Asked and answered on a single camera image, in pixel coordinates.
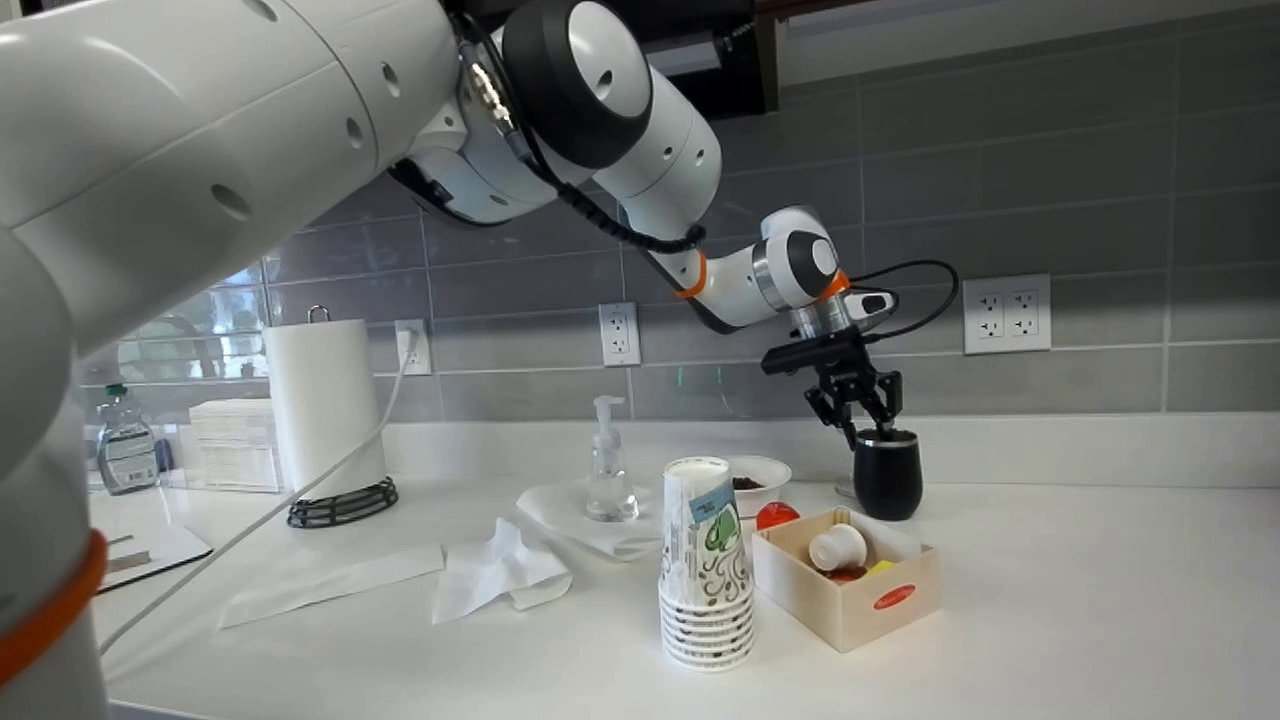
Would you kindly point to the wooden toy box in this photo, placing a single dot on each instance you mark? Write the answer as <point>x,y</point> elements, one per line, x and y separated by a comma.
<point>853,604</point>

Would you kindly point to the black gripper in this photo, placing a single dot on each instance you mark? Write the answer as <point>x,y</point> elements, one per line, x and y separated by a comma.
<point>853,393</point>

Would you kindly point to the black cup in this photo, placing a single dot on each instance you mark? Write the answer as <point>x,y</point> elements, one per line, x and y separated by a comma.
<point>891,478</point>

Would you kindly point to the white single wall outlet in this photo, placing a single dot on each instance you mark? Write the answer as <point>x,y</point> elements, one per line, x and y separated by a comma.
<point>618,333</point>

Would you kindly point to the stack of white napkins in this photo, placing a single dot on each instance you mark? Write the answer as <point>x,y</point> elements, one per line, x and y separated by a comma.
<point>235,444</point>

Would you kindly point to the white paper towel roll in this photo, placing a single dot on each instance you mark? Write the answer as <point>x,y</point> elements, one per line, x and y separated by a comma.
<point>322,400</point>

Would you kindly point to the stack of printed paper cups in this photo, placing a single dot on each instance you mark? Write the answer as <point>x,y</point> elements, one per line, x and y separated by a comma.
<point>704,572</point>

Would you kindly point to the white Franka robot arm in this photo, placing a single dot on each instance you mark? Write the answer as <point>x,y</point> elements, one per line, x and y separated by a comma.
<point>203,144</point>

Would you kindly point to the black paper towel holder base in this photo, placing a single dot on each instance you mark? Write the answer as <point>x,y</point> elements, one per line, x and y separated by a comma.
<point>346,505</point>

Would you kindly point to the red toy food piece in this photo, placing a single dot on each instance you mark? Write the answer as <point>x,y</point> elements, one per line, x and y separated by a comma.
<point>779,518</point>

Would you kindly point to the white notepad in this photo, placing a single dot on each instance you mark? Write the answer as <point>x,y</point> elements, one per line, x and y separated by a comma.
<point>153,549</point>

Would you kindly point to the white toy egg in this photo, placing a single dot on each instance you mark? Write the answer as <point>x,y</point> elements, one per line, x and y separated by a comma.
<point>838,545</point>

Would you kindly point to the white double wall outlet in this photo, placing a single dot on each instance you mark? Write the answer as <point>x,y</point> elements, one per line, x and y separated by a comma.
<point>1011,312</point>

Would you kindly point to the dark upper cabinet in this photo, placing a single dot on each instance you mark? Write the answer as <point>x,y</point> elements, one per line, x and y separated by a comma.
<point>741,63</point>

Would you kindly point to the crumpled white napkin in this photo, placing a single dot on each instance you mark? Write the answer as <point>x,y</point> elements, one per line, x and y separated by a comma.
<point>501,572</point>

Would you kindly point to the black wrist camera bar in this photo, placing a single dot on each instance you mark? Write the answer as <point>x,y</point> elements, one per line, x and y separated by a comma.
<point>804,354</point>

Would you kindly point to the flat white paper sheet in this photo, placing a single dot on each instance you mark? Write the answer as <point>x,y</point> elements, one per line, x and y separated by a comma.
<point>322,585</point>

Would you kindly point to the yellow toy piece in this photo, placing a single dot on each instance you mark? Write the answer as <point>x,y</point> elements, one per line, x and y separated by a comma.
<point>882,572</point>

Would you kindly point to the white cloth under bottle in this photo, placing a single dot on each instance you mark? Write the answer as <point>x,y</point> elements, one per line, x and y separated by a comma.
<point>560,513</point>

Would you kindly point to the small white plate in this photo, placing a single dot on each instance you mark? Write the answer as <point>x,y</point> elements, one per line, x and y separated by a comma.
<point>763,475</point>

